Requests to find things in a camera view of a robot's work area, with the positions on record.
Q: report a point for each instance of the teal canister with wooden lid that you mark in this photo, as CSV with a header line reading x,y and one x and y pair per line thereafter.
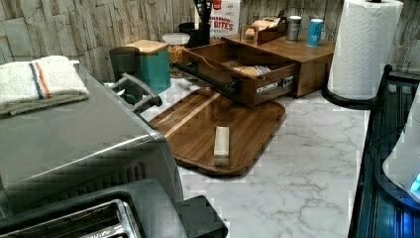
x,y
155,70

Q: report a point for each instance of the blue spice can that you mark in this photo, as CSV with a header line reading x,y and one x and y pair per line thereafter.
x,y
314,32

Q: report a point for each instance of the black utensil holder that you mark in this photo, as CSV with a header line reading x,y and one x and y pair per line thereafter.
x,y
198,36

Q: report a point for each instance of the wooden cutting board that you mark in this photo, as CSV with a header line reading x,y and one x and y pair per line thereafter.
x,y
190,124

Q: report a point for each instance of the small wooden tray with packets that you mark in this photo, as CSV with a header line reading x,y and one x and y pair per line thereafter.
x,y
263,31

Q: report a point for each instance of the grey spice can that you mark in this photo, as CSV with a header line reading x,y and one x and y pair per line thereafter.
x,y
293,31

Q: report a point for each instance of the white and red cereal box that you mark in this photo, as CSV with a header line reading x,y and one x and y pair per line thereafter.
x,y
222,16

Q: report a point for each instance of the cream butter stick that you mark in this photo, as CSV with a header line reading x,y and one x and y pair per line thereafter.
x,y
221,147

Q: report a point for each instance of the black paper towel holder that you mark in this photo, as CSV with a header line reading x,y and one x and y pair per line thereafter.
x,y
357,101

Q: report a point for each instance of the dark grey canister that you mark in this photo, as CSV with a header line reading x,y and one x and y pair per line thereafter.
x,y
125,59

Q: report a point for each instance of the wooden drawer with black handle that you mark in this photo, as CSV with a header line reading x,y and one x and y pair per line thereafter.
x,y
243,73

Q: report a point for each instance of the wooden drawer cabinet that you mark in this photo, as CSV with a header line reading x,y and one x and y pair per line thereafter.
x,y
315,62

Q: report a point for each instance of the folded white striped towel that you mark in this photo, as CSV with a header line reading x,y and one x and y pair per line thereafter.
x,y
39,83

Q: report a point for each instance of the stainless steel toaster oven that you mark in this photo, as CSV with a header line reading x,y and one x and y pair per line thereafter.
x,y
65,151

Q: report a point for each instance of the black dish rack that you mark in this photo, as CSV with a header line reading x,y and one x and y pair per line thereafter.
x,y
381,209

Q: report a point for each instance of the silver slot toaster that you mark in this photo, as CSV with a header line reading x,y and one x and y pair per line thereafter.
x,y
140,209

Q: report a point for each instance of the glass jar with white lid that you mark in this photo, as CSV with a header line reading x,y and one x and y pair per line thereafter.
x,y
176,43

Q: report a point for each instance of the white paper towel roll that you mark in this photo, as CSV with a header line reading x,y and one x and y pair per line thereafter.
x,y
363,43

